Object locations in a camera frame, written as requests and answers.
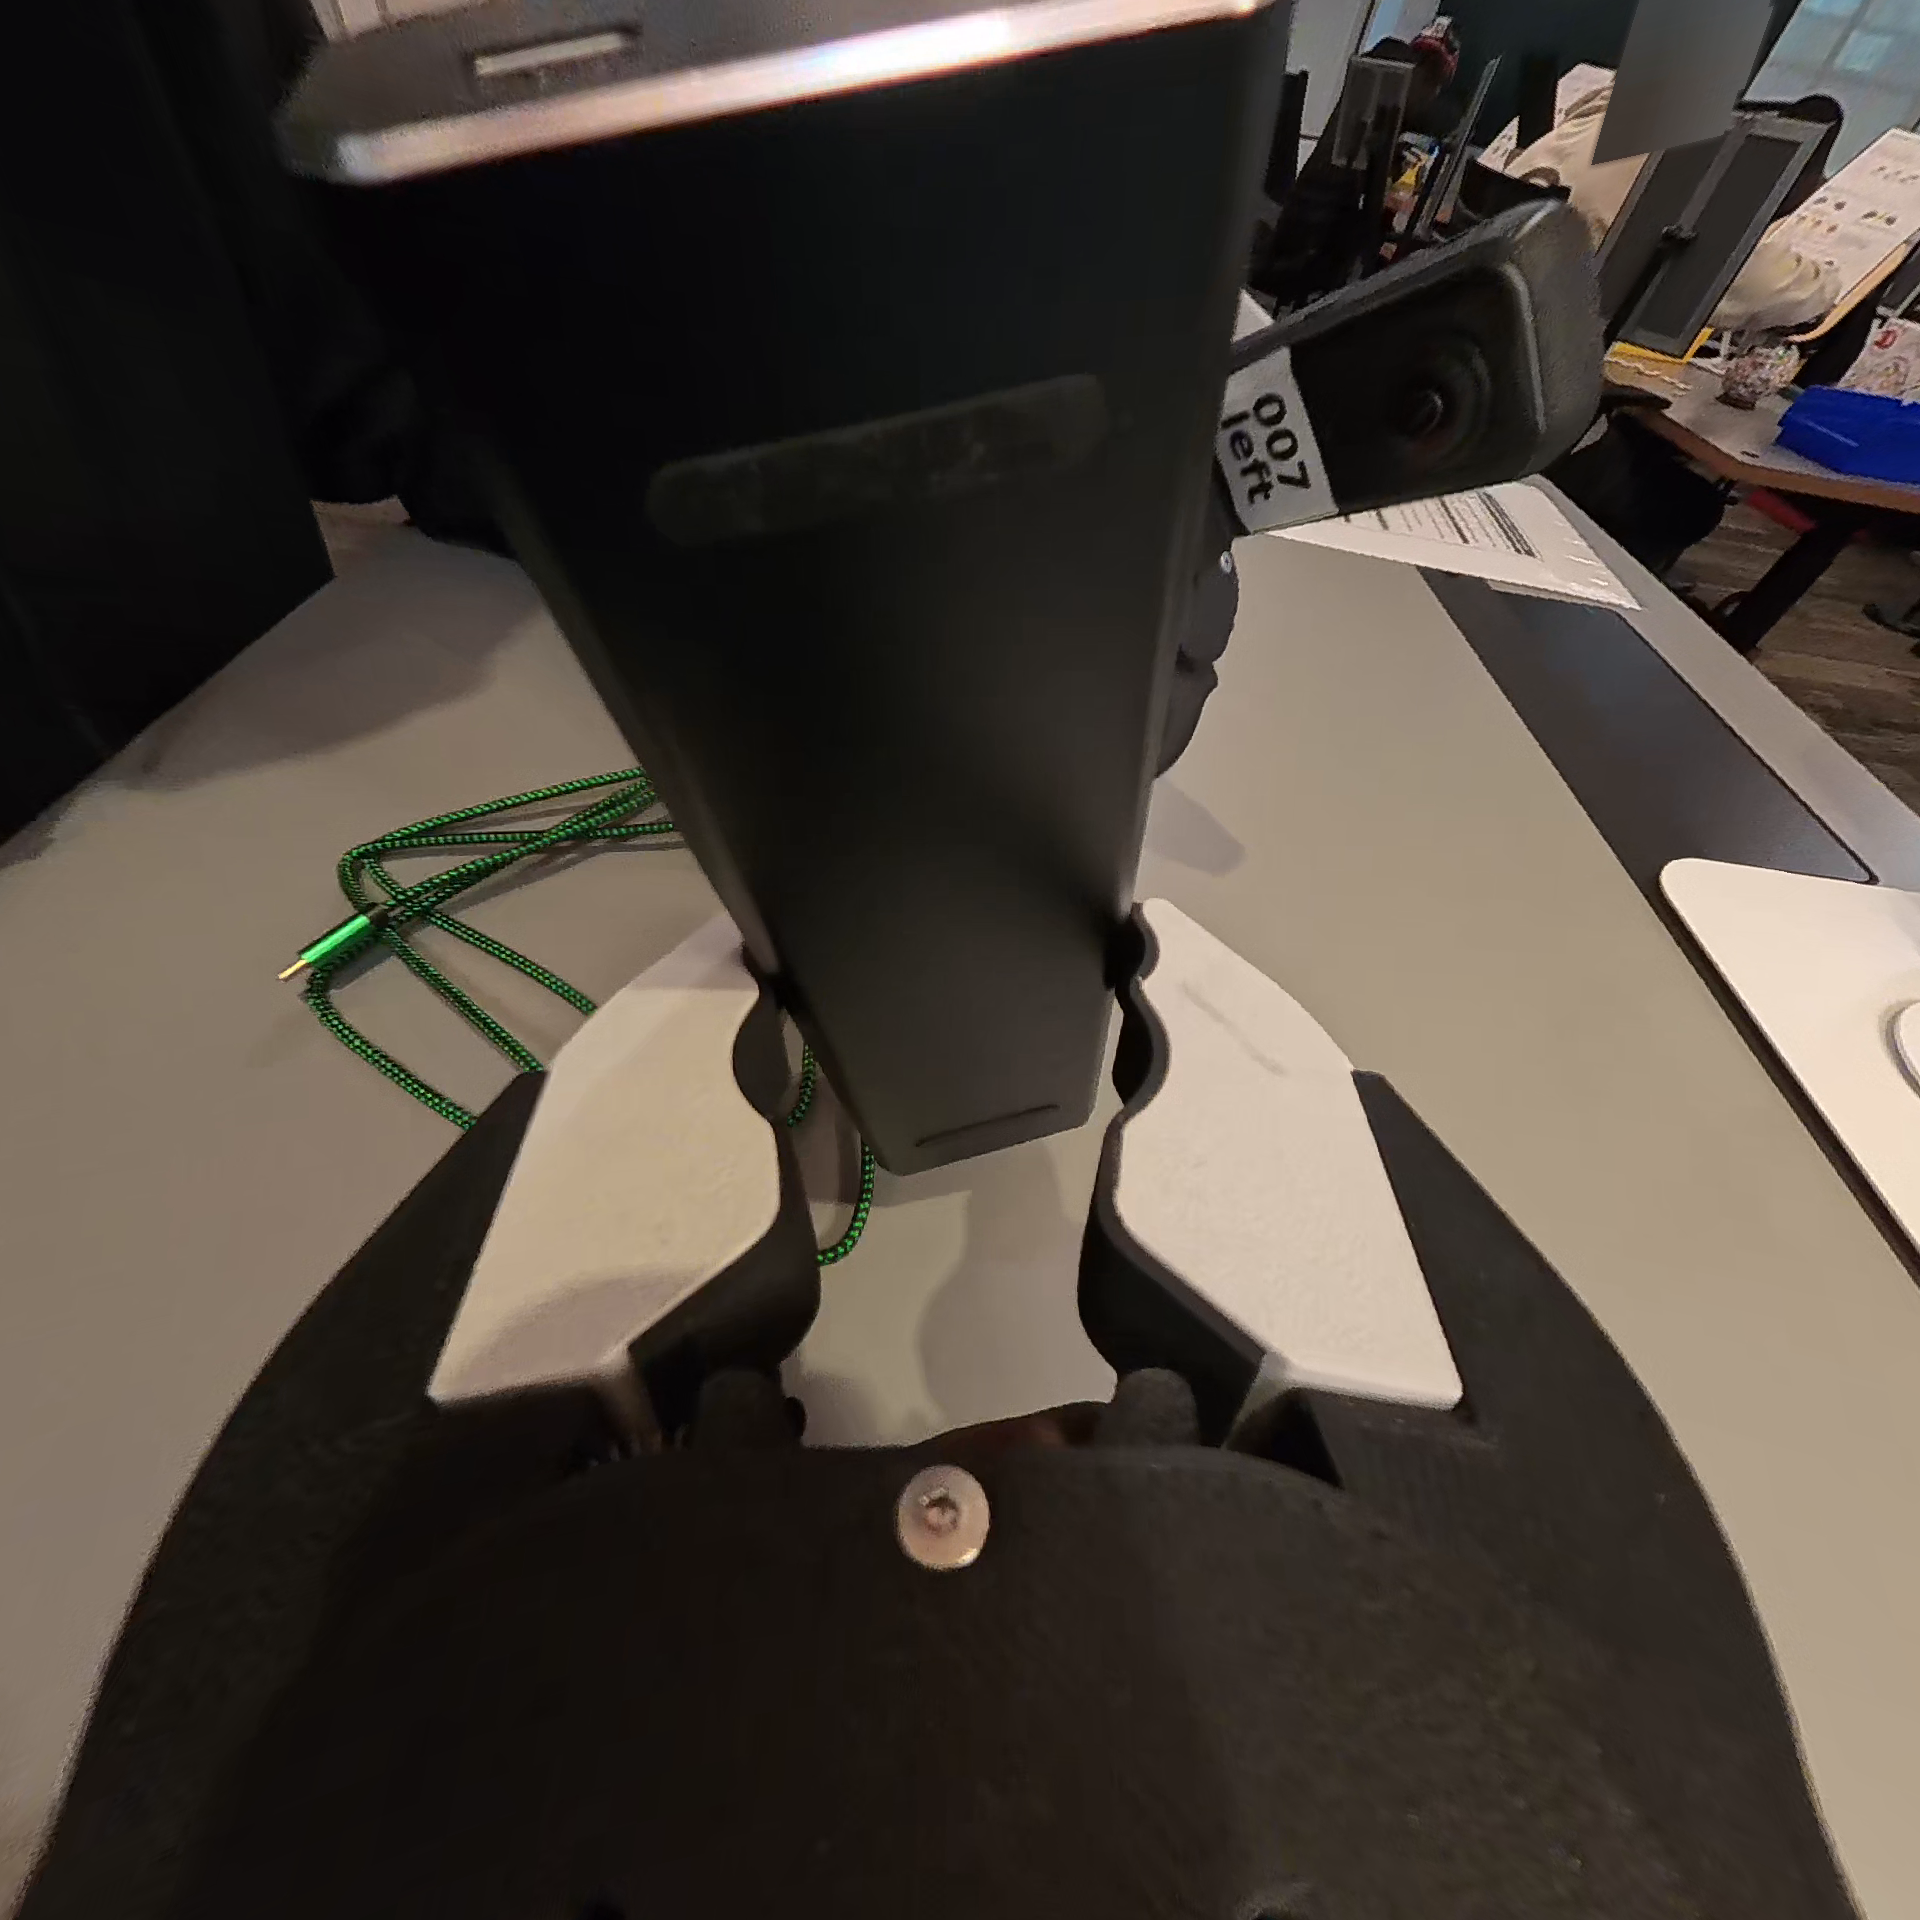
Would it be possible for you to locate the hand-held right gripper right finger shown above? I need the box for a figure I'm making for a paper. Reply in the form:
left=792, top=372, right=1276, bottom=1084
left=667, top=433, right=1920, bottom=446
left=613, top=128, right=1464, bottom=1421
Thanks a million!
left=1078, top=899, right=1464, bottom=1412

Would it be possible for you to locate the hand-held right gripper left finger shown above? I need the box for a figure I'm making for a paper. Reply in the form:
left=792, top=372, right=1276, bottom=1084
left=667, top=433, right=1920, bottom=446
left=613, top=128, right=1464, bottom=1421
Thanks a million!
left=423, top=945, right=821, bottom=1406

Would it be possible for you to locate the green braided cable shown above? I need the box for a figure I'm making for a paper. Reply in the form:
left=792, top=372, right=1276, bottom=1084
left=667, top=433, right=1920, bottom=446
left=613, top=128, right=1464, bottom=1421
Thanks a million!
left=278, top=769, right=878, bottom=1273

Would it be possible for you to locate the black USB hub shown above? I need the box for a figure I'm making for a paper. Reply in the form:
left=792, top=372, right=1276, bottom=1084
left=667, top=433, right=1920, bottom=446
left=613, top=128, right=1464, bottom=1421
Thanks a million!
left=278, top=0, right=1296, bottom=1179

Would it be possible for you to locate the wood edged desk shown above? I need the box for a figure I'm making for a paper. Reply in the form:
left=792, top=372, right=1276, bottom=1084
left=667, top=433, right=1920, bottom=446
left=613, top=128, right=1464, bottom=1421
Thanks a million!
left=1607, top=340, right=1920, bottom=646

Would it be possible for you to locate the grey desk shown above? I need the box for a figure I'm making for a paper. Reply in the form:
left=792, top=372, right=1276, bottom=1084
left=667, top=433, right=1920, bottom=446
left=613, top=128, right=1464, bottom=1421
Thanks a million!
left=0, top=497, right=1920, bottom=1920

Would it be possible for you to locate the printed paper sheet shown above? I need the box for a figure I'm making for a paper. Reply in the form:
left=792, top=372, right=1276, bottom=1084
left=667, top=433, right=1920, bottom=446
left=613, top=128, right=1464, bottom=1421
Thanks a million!
left=1276, top=484, right=1648, bottom=615

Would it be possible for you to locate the grey monitor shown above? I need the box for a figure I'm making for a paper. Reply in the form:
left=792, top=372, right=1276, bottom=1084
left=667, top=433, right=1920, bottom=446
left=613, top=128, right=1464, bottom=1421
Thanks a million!
left=1630, top=110, right=1834, bottom=354

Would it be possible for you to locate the blue plastic bin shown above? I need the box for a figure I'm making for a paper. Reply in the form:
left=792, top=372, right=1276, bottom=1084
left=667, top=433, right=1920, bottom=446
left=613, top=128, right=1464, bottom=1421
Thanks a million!
left=1773, top=387, right=1920, bottom=484

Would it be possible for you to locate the white metal stand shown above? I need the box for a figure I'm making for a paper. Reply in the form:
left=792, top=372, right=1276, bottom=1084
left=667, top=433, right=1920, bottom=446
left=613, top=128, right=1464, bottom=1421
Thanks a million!
left=1659, top=859, right=1920, bottom=1251

